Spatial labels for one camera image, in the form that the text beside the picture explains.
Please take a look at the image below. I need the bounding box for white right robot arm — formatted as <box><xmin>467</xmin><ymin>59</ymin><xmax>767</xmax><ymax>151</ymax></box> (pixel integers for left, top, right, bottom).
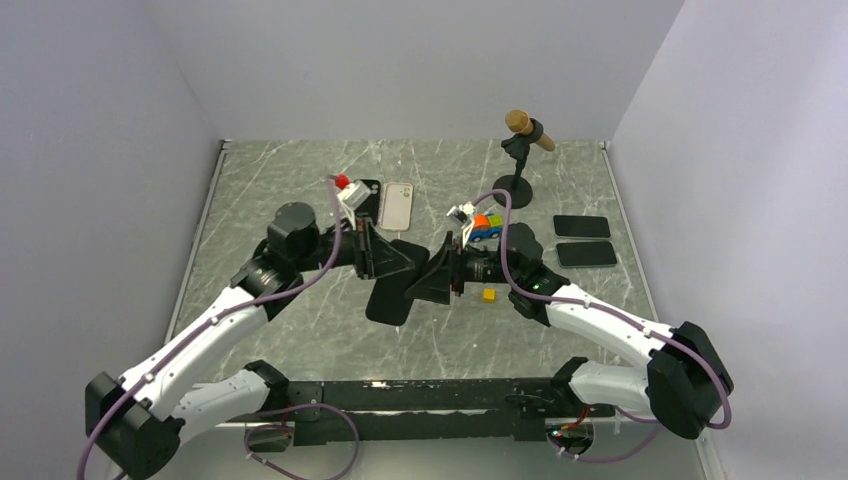
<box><xmin>404</xmin><ymin>223</ymin><xmax>734</xmax><ymax>440</ymax></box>

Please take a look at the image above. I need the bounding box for black phone case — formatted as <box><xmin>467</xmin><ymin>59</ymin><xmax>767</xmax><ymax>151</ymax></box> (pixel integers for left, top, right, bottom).
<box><xmin>356</xmin><ymin>179</ymin><xmax>382</xmax><ymax>226</ymax></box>

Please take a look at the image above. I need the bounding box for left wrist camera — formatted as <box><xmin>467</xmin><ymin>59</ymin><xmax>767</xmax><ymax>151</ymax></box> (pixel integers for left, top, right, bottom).
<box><xmin>330</xmin><ymin>174</ymin><xmax>372</xmax><ymax>223</ymax></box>

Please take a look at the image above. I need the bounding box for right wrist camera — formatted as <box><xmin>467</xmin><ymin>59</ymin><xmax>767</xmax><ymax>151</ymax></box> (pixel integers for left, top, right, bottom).
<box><xmin>446</xmin><ymin>202</ymin><xmax>476</xmax><ymax>248</ymax></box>

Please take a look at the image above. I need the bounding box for beige phone case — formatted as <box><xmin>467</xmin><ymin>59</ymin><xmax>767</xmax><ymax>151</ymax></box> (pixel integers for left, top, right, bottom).
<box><xmin>379</xmin><ymin>182</ymin><xmax>414</xmax><ymax>232</ymax></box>

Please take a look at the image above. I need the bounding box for black microphone stand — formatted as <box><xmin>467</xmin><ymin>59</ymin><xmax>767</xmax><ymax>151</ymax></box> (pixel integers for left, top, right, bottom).
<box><xmin>493</xmin><ymin>133</ymin><xmax>535</xmax><ymax>209</ymax></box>

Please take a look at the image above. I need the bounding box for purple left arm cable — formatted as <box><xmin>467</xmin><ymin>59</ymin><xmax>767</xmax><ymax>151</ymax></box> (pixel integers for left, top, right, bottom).
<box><xmin>76</xmin><ymin>175</ymin><xmax>362</xmax><ymax>480</ymax></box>

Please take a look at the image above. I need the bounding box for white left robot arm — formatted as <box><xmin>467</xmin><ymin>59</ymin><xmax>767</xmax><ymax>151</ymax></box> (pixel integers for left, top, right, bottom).
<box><xmin>76</xmin><ymin>202</ymin><xmax>418</xmax><ymax>479</ymax></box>

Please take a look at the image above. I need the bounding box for orange blue toy car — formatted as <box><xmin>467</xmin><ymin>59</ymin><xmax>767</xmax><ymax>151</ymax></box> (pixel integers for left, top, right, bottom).
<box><xmin>469</xmin><ymin>213</ymin><xmax>503</xmax><ymax>243</ymax></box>

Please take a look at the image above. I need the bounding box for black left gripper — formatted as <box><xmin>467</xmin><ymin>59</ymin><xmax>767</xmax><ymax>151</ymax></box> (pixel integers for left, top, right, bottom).
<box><xmin>294</xmin><ymin>212</ymin><xmax>415</xmax><ymax>279</ymax></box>

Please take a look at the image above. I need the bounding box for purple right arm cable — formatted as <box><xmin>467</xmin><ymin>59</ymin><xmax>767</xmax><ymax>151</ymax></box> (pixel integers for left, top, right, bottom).
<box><xmin>471</xmin><ymin>188</ymin><xmax>734</xmax><ymax>465</ymax></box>

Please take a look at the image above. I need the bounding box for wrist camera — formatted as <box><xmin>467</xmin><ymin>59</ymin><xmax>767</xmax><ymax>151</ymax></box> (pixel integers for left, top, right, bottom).
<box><xmin>330</xmin><ymin>174</ymin><xmax>372</xmax><ymax>223</ymax></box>
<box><xmin>446</xmin><ymin>202</ymin><xmax>476</xmax><ymax>248</ymax></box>

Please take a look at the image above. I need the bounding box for yellow cube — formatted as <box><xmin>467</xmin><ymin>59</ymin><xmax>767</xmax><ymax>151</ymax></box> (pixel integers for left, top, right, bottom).
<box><xmin>481</xmin><ymin>288</ymin><xmax>497</xmax><ymax>304</ymax></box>

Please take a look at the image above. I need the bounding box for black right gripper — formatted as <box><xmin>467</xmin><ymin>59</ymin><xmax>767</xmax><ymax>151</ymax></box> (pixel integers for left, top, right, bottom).
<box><xmin>406</xmin><ymin>231</ymin><xmax>521</xmax><ymax>304</ymax></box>

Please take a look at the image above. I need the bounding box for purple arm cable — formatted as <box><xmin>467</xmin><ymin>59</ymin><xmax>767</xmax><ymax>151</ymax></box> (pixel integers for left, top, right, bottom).
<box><xmin>76</xmin><ymin>175</ymin><xmax>362</xmax><ymax>480</ymax></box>
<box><xmin>471</xmin><ymin>188</ymin><xmax>734</xmax><ymax>465</ymax></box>

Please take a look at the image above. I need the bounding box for black phone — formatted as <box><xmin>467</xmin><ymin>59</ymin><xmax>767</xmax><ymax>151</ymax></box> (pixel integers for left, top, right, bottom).
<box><xmin>555</xmin><ymin>241</ymin><xmax>618</xmax><ymax>268</ymax></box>
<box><xmin>365</xmin><ymin>239</ymin><xmax>430</xmax><ymax>327</ymax></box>

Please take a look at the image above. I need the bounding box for wooden microphone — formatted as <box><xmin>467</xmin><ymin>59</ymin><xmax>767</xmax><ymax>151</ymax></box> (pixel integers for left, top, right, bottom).
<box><xmin>505</xmin><ymin>109</ymin><xmax>556</xmax><ymax>152</ymax></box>

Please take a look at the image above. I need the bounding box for black smartphone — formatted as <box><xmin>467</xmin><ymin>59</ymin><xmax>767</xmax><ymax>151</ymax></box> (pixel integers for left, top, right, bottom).
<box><xmin>552</xmin><ymin>215</ymin><xmax>611</xmax><ymax>239</ymax></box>

